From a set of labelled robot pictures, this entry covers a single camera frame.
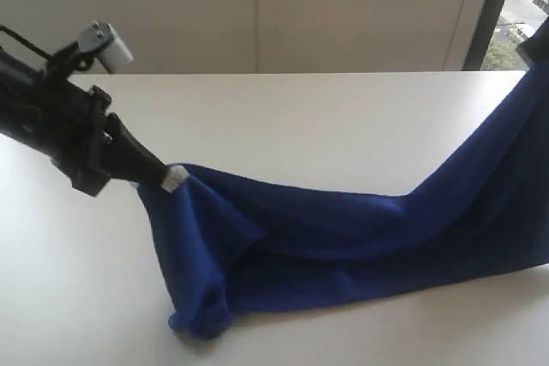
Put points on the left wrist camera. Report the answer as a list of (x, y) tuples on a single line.
[(101, 42)]

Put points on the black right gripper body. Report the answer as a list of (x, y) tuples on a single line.
[(535, 49)]

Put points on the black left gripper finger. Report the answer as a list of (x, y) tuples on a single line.
[(127, 159)]

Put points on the dark window frame post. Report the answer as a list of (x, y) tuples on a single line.
[(477, 50)]

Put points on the blue microfibre towel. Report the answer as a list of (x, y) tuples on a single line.
[(229, 245)]

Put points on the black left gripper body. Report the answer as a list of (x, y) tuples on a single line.
[(59, 119)]

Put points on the white label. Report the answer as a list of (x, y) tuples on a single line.
[(175, 176)]

